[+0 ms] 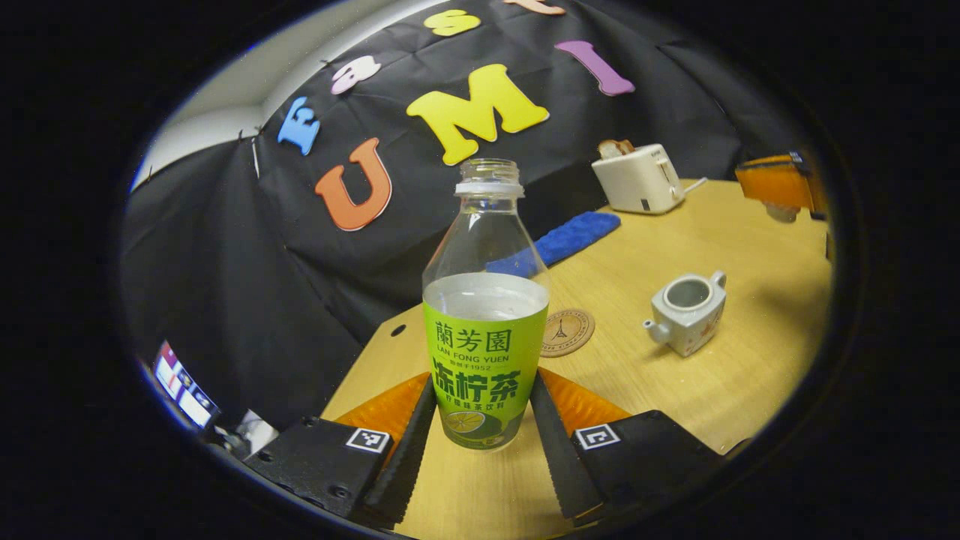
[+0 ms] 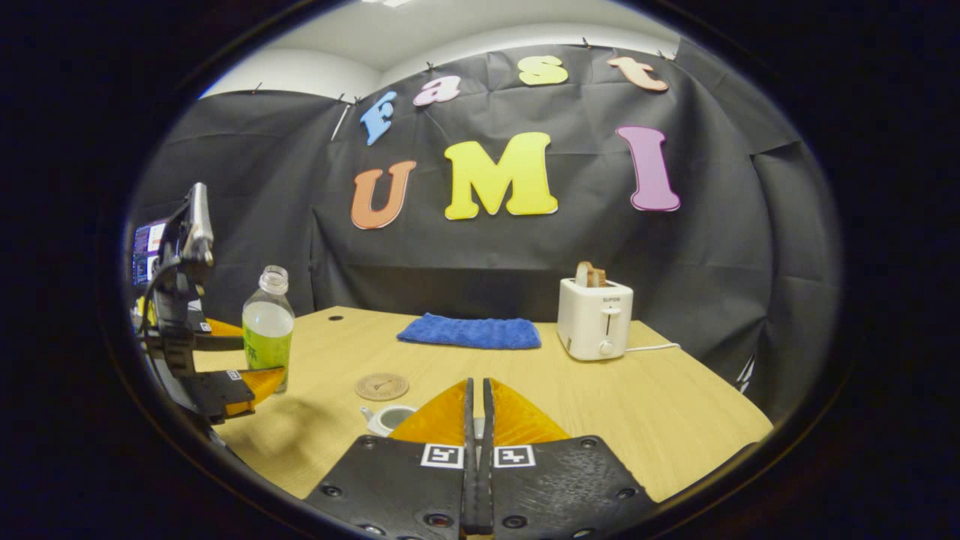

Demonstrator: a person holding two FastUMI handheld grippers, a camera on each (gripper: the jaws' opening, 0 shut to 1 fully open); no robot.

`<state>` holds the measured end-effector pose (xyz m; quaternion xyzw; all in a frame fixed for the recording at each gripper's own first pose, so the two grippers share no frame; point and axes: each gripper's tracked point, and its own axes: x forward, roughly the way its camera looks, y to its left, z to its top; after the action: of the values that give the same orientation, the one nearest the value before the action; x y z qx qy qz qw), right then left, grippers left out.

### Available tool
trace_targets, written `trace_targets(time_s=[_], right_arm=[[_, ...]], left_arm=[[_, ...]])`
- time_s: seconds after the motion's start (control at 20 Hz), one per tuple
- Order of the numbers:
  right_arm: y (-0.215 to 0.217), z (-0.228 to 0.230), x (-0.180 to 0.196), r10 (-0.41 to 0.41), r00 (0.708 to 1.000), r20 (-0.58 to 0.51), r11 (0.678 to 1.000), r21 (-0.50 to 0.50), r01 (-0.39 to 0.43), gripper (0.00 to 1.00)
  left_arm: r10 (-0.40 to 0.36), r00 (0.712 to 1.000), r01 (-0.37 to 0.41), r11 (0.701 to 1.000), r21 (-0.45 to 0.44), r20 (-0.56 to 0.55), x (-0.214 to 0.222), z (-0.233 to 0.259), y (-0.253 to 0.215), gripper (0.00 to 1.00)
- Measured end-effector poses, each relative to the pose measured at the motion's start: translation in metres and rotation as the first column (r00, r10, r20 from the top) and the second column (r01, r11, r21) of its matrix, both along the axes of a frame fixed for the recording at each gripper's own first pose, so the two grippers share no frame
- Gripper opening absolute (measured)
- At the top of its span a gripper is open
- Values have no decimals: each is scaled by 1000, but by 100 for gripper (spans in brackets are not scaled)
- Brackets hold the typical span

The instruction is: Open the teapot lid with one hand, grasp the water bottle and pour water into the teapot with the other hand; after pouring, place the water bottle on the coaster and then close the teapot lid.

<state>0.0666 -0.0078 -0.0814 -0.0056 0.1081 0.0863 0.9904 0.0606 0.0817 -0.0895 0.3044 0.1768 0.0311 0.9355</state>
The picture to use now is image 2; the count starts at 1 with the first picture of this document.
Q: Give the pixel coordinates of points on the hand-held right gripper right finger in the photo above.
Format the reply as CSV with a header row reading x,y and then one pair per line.
x,y
562,487

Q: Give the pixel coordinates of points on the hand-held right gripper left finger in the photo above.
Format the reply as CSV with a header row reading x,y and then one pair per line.
x,y
397,487

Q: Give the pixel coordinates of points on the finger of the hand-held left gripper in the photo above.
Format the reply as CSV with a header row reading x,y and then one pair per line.
x,y
217,343
217,390

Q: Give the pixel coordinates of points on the green label water bottle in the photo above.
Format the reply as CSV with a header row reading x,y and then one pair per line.
x,y
268,330

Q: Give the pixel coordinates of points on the white ceramic teacup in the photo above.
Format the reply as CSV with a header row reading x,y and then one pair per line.
x,y
390,418

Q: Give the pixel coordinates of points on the round wooden coaster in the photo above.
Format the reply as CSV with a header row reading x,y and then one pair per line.
x,y
382,387

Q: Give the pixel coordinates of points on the computer monitor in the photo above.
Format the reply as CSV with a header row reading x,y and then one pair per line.
x,y
150,251

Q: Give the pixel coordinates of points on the white toaster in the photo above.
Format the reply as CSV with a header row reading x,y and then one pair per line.
x,y
592,322

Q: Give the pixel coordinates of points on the blue towel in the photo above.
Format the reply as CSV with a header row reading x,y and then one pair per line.
x,y
472,332

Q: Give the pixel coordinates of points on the bread slice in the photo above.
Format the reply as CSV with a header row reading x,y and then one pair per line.
x,y
590,274

